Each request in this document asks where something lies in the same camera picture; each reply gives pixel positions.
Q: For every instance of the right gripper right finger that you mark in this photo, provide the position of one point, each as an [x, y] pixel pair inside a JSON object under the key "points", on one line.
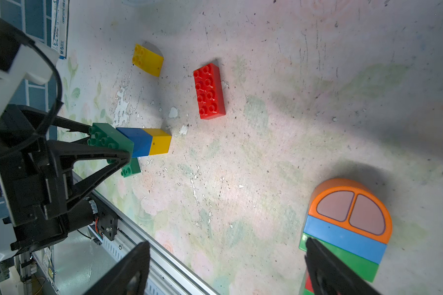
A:
{"points": [[330, 276]]}

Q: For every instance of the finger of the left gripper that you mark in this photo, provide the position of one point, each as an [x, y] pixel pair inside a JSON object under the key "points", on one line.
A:
{"points": [[76, 169], [72, 125]]}

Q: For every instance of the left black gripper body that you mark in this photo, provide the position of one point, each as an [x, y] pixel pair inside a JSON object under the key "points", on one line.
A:
{"points": [[45, 203]]}

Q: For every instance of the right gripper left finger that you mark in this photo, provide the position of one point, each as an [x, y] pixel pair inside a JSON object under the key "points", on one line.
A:
{"points": [[128, 277]]}

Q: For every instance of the red small lego brick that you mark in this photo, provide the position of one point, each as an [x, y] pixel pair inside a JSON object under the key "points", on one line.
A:
{"points": [[308, 285]]}

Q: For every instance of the green long lego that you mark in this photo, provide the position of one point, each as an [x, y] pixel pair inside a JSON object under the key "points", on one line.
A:
{"points": [[131, 169], [366, 269], [104, 135]]}

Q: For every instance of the light blue long lego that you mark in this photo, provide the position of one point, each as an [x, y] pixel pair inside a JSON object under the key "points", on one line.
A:
{"points": [[357, 244]]}

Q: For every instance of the dark blue square lego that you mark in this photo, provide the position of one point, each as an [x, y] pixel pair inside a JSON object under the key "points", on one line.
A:
{"points": [[141, 139]]}

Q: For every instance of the orange half-round lego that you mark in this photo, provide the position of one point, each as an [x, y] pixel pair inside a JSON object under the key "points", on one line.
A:
{"points": [[352, 206]]}

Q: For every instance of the yellow square lego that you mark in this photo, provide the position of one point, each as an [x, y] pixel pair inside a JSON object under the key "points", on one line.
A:
{"points": [[160, 142]]}

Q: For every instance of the yellow curved lego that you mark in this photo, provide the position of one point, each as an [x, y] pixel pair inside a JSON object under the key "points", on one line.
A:
{"points": [[147, 60]]}

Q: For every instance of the red long lego brick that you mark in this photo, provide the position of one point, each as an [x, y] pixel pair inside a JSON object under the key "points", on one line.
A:
{"points": [[209, 93]]}

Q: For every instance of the pen package box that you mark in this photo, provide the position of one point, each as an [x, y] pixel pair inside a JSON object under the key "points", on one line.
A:
{"points": [[59, 26]]}

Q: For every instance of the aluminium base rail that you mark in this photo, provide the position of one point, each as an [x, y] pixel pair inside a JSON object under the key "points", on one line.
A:
{"points": [[118, 235]]}

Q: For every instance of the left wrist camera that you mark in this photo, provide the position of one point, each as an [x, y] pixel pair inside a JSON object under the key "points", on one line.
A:
{"points": [[19, 61]]}

